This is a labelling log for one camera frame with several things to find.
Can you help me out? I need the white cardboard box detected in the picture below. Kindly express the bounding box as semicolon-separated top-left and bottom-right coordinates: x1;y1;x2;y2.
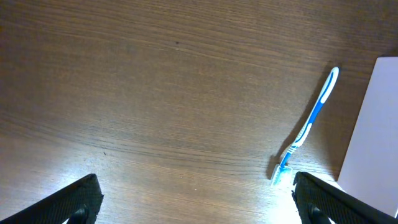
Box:
337;57;397;217

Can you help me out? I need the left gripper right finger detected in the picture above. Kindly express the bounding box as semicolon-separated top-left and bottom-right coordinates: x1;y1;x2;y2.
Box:
292;172;397;224

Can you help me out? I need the blue white toothbrush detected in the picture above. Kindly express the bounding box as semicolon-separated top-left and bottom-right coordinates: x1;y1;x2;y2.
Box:
270;67;340;187

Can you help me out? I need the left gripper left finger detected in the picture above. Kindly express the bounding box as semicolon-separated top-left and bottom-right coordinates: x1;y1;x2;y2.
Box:
1;174;104;224

